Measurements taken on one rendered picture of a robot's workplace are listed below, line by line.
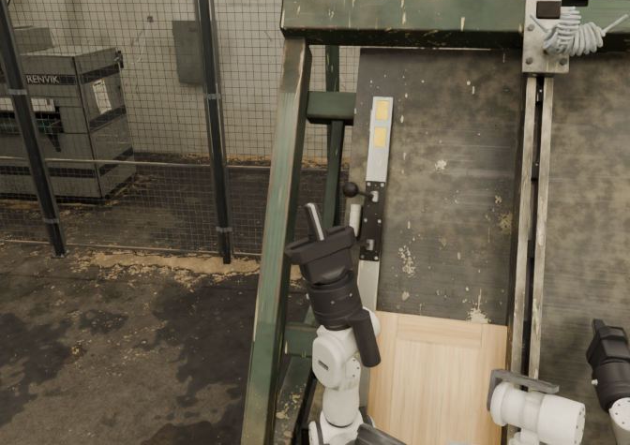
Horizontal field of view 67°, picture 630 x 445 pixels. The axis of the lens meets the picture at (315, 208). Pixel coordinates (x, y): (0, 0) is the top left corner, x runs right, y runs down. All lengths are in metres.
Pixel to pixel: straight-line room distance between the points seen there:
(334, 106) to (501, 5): 0.48
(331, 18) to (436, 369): 0.91
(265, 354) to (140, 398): 1.69
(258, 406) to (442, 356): 0.47
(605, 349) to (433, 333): 0.36
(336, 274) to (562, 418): 0.38
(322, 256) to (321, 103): 0.66
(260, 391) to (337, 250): 0.57
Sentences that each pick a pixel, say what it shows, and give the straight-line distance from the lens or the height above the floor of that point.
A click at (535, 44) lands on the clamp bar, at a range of 1.28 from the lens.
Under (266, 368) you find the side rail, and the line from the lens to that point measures 1.25.
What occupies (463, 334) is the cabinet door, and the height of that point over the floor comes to 1.21.
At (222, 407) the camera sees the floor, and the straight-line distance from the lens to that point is 2.72.
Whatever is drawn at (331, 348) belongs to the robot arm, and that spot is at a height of 1.42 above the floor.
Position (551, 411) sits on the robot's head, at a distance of 0.77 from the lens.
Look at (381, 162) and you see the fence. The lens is 1.22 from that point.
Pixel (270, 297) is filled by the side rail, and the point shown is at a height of 1.26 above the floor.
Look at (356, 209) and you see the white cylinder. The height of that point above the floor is 1.46.
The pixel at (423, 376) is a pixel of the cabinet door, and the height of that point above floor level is 1.12.
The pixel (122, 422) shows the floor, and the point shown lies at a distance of 2.79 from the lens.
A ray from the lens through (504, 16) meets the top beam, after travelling 1.30.
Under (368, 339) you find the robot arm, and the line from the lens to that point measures 0.84.
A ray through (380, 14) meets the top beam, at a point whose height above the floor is 1.91.
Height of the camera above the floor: 1.97
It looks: 25 degrees down
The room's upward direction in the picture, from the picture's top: straight up
